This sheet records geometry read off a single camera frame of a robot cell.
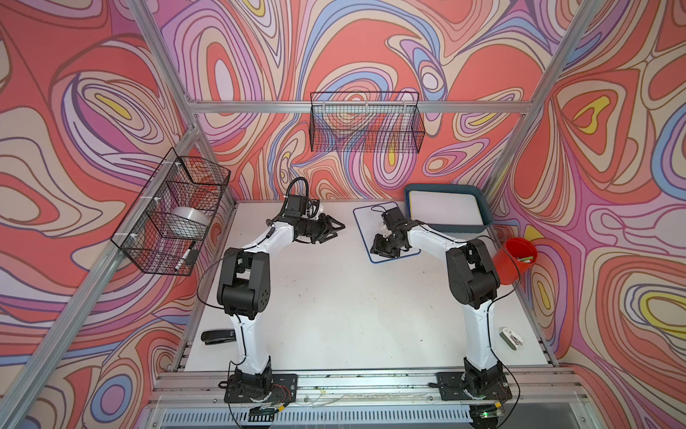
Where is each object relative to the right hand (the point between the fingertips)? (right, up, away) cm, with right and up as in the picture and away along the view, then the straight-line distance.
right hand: (376, 256), depth 100 cm
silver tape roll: (-54, +14, -29) cm, 63 cm away
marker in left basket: (-56, +4, -29) cm, 63 cm away
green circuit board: (-35, -40, -29) cm, 60 cm away
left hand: (-13, +10, -9) cm, 18 cm away
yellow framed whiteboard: (+31, +20, +12) cm, 39 cm away
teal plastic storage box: (+47, +15, +7) cm, 50 cm away
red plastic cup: (+46, +3, -13) cm, 48 cm away
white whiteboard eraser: (+39, -23, -20) cm, 49 cm away
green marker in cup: (+48, +1, -14) cm, 50 cm away
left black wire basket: (-62, +10, -28) cm, 69 cm away
